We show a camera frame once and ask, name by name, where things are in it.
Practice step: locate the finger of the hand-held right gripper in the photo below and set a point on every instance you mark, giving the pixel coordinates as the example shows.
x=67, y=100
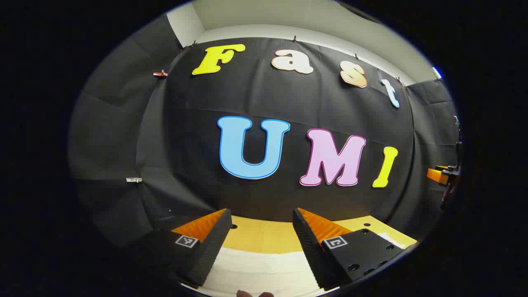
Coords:
x=437, y=175

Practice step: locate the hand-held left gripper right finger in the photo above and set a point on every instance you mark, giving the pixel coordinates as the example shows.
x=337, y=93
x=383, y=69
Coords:
x=315, y=255

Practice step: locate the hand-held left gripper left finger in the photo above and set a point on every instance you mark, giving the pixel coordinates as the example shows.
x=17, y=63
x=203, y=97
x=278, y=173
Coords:
x=212, y=251

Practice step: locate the white jeans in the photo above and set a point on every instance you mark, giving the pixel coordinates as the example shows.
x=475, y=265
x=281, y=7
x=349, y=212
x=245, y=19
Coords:
x=264, y=272

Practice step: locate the small white clip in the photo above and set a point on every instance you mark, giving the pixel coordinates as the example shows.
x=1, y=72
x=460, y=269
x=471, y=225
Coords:
x=134, y=180

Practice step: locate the black backdrop cloth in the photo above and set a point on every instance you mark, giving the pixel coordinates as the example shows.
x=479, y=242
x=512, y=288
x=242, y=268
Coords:
x=185, y=136

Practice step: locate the small red clip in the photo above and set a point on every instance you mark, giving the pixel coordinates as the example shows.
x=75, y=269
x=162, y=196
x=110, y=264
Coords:
x=160, y=74

